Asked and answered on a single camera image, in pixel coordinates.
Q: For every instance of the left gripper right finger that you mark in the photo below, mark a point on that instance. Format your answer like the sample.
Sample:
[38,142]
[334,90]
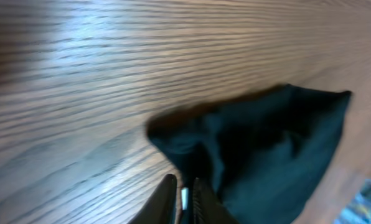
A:
[206,208]

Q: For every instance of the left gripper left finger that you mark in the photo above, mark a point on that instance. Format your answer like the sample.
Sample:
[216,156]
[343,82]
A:
[160,207]

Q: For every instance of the black t-shirt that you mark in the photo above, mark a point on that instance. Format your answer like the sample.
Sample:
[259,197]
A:
[262,154]

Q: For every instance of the light blue printed t-shirt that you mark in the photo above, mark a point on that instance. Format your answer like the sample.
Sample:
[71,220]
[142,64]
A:
[358,210]

